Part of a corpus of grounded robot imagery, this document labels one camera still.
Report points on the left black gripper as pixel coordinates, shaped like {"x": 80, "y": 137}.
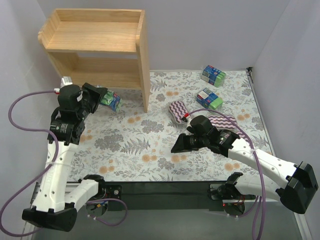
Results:
{"x": 93, "y": 96}

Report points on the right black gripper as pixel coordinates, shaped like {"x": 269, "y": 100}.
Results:
{"x": 189, "y": 141}

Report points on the blue green sponge pack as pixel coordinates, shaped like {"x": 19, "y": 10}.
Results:
{"x": 112, "y": 100}
{"x": 208, "y": 99}
{"x": 213, "y": 76}

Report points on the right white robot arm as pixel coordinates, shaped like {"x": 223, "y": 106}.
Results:
{"x": 294, "y": 185}

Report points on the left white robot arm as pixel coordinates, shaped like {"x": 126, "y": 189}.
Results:
{"x": 52, "y": 208}

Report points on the wooden two-tier shelf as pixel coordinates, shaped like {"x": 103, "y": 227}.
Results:
{"x": 102, "y": 47}

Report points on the pink wavy sponge left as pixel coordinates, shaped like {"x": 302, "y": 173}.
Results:
{"x": 177, "y": 109}

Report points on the pink wavy sponge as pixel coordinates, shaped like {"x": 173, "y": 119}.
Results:
{"x": 221, "y": 122}
{"x": 243, "y": 136}
{"x": 177, "y": 109}

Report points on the pink wavy sponge middle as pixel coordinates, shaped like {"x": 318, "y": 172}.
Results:
{"x": 221, "y": 122}

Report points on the floral patterned table mat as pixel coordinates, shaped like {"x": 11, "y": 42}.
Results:
{"x": 135, "y": 145}

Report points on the pink wavy sponge right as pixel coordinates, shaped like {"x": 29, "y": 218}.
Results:
{"x": 243, "y": 136}

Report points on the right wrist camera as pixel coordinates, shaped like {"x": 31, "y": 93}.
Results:
{"x": 186, "y": 118}

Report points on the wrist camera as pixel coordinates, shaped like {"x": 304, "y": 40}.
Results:
{"x": 186, "y": 118}
{"x": 65, "y": 81}

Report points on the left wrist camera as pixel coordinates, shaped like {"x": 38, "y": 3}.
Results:
{"x": 65, "y": 81}

